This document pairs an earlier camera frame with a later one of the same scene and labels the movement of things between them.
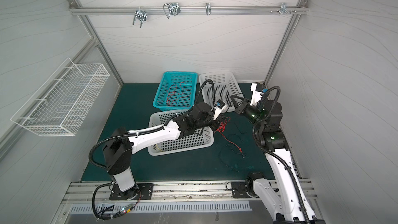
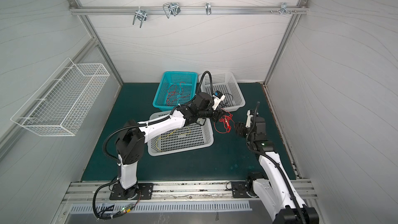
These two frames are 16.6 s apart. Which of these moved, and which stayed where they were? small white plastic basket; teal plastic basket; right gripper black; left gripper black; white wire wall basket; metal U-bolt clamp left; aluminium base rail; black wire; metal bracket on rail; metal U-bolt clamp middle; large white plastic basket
Moved: right gripper black; black wire; left gripper black
Stayed: metal U-bolt clamp left; teal plastic basket; aluminium base rail; metal bracket on rail; metal U-bolt clamp middle; white wire wall basket; small white plastic basket; large white plastic basket
